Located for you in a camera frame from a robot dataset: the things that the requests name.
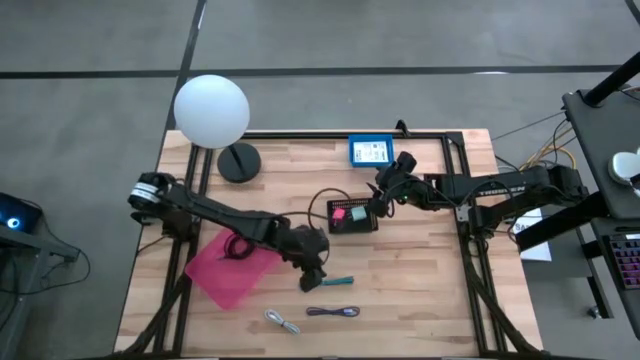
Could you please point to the grey metal stand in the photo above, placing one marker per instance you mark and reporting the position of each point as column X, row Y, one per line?
column 45, row 245

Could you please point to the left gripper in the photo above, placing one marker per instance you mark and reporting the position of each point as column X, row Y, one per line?
column 305, row 247

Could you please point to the white round desk object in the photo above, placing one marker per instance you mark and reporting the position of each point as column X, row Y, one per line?
column 625, row 167

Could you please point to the white paper sheet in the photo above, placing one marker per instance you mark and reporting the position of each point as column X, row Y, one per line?
column 537, row 247

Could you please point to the white globe lamp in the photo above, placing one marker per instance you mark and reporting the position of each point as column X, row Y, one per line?
column 212, row 110

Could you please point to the black side desk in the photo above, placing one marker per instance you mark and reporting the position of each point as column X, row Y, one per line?
column 600, row 130

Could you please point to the black pole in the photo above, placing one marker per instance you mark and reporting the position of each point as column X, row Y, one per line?
column 612, row 80

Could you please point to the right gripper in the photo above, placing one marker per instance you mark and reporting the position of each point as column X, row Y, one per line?
column 400, row 187

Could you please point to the light teal foam block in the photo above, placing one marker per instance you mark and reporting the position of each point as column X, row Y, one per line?
column 359, row 214

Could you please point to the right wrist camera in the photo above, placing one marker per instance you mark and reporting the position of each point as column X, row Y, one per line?
column 373, row 190

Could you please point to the black computer blue light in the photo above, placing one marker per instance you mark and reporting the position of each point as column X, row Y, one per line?
column 15, row 215

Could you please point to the black mesh plastic basket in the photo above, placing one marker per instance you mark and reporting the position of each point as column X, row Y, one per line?
column 352, row 227

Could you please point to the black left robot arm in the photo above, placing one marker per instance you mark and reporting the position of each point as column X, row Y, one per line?
column 225, row 215

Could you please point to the blue plastic basket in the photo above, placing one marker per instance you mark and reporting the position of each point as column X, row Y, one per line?
column 371, row 137

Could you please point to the teal marker pen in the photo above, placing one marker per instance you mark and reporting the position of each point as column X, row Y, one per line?
column 340, row 281

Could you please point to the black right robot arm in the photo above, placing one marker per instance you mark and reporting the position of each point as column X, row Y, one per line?
column 500, row 190

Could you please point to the pink foam block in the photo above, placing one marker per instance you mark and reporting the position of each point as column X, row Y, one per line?
column 338, row 214

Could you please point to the black aluminium rig frame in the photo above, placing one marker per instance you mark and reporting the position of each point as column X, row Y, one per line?
column 300, row 135

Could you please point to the pink translucent plastic bin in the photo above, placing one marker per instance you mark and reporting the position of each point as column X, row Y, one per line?
column 225, row 280

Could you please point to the desk caster wheel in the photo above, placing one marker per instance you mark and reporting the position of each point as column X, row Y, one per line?
column 594, row 313

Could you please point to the backlit computer keyboard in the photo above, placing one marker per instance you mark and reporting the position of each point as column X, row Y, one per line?
column 625, row 260

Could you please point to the small black clamp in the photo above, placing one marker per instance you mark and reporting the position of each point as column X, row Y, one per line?
column 401, row 127

